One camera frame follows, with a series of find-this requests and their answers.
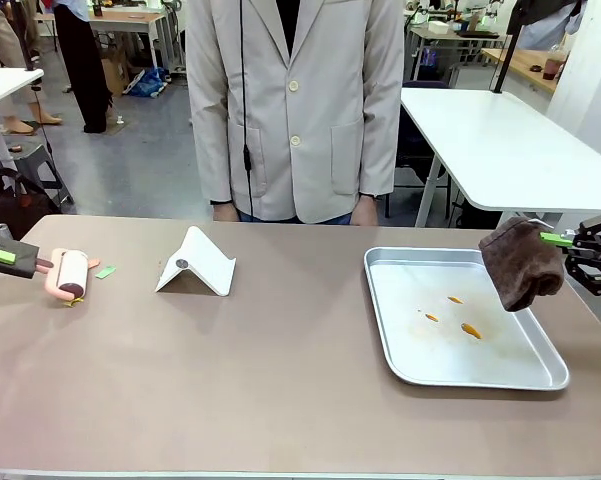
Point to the green paper scrap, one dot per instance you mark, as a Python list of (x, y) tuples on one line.
[(105, 272)]

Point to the person's left hand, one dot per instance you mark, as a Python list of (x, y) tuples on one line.
[(365, 211)]

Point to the white folded stand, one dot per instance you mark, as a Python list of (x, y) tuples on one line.
[(200, 270)]

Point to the grey metal stool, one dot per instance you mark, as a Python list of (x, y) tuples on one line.
[(27, 160)]

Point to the black bag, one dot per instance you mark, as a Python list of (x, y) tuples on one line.
[(10, 210)]

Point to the silver metal tray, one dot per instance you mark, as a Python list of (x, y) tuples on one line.
[(455, 350)]

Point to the pink lint roller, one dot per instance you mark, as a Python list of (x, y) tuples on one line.
[(70, 272)]

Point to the cardboard box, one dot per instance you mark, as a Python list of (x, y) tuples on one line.
[(114, 72)]

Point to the person in beige blazer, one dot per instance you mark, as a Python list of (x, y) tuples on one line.
[(300, 110)]

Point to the person's left forearm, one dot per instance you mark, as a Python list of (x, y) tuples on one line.
[(382, 130)]

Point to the large white background table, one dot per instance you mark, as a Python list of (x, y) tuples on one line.
[(505, 145)]

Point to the black vertical pole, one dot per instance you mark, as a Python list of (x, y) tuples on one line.
[(505, 50)]

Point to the pink paper scrap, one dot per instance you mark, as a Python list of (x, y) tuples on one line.
[(94, 261)]

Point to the wooden workbench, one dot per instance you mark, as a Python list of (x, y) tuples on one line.
[(525, 67)]

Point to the grey background table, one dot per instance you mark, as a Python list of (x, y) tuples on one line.
[(455, 37)]

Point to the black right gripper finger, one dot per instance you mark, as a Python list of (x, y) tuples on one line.
[(555, 238), (592, 272)]

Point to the small white background table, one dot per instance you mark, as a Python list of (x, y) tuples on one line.
[(5, 85)]

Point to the brown towel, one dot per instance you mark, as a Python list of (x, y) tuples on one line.
[(522, 265)]

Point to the yellow paper scrap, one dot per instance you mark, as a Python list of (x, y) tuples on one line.
[(73, 302)]

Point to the wooden background desk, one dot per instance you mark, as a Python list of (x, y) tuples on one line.
[(130, 22)]

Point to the bystander in beige clothes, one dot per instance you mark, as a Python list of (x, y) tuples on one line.
[(15, 75)]

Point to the blue plastic bag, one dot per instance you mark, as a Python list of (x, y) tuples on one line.
[(147, 82)]

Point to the brown drink bottle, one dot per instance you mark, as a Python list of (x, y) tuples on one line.
[(552, 62)]

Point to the silver drink can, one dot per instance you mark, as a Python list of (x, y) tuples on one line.
[(2, 231)]

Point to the person's right hand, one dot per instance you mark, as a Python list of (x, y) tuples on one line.
[(225, 212)]

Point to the bystander in black clothes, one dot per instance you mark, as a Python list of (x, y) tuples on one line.
[(87, 70)]

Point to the person's right forearm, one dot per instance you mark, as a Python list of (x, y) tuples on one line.
[(207, 135)]

